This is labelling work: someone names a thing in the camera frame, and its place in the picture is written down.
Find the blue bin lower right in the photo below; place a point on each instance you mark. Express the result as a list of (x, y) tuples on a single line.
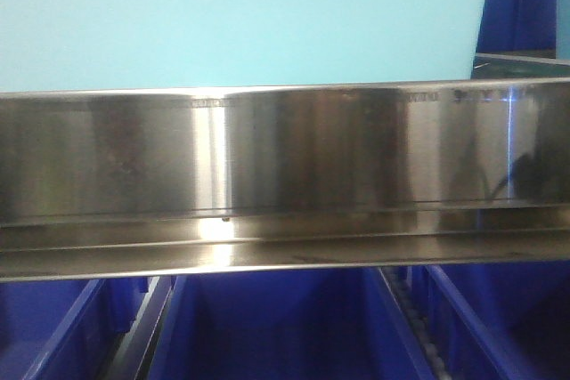
[(496, 320)]

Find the stainless steel shelf rail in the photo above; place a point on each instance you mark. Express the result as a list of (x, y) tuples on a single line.
[(125, 183)]

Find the light blue plastic bin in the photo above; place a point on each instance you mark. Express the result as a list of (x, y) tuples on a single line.
[(100, 44)]

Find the dark blue bin upper right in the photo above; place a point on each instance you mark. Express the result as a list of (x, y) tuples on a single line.
[(517, 25)]

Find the blue bin lower middle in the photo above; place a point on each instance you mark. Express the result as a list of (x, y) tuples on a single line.
[(305, 324)]

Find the blue bin lower left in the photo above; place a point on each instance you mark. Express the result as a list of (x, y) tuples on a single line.
[(65, 329)]

